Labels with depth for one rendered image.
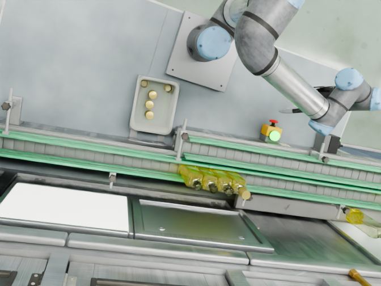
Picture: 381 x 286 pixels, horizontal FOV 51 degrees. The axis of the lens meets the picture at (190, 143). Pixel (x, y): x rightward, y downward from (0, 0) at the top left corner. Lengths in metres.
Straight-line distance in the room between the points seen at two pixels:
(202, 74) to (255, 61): 0.63
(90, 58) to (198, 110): 0.50
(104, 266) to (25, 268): 0.20
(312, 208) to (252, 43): 1.04
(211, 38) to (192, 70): 0.26
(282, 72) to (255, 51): 0.11
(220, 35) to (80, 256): 0.87
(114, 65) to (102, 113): 0.21
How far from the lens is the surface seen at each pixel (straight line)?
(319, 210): 1.94
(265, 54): 1.10
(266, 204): 1.82
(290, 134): 1.92
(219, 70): 1.71
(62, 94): 1.73
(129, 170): 1.58
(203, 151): 1.66
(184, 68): 1.68
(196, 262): 1.23
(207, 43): 1.47
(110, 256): 1.18
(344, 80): 1.32
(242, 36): 1.08
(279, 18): 1.09
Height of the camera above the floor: 2.46
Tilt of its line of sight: 74 degrees down
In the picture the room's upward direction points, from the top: 140 degrees clockwise
